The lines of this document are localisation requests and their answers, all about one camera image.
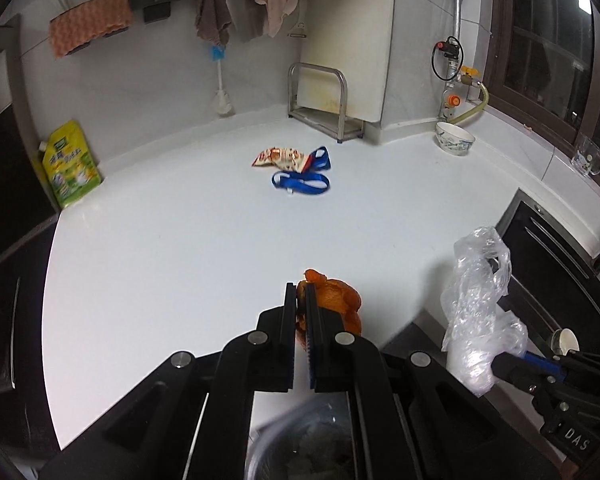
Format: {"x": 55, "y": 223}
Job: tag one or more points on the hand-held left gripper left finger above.
{"x": 285, "y": 330}

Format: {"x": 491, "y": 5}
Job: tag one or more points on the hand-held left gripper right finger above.
{"x": 316, "y": 330}

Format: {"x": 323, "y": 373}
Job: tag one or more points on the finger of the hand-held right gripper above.
{"x": 545, "y": 364}
{"x": 515, "y": 372}

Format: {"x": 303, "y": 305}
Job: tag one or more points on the orange peel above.
{"x": 335, "y": 297}

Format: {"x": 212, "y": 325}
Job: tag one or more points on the clear plastic bag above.
{"x": 472, "y": 300}

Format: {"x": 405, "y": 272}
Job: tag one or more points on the white cup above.
{"x": 566, "y": 342}

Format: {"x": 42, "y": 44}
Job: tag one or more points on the stainless steel sink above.
{"x": 555, "y": 250}

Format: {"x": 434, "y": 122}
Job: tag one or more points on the printed snack packet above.
{"x": 280, "y": 157}

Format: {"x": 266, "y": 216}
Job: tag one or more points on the metal cutting board rack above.
{"x": 325, "y": 122}

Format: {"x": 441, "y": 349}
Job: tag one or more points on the clear glass mug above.
{"x": 587, "y": 157}

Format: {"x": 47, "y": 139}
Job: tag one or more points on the white patterned bowl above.
{"x": 452, "y": 142}

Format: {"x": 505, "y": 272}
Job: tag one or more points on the white bottle brush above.
{"x": 221, "y": 80}

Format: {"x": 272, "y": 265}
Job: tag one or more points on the yellow-green detergent pouch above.
{"x": 72, "y": 170}

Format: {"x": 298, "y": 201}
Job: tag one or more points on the black cooktop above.
{"x": 10, "y": 335}

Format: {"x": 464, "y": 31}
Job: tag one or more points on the white cutting board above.
{"x": 350, "y": 35}

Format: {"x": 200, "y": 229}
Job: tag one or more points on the brown-grey hanging cloth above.
{"x": 212, "y": 15}

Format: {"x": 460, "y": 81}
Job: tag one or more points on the pink hanging cloth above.
{"x": 280, "y": 2}

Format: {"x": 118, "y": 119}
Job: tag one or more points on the gas pipe with valve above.
{"x": 457, "y": 10}

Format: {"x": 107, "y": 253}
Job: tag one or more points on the orange sponge cloth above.
{"x": 90, "y": 20}

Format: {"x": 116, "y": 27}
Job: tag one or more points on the dark window frame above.
{"x": 545, "y": 50}

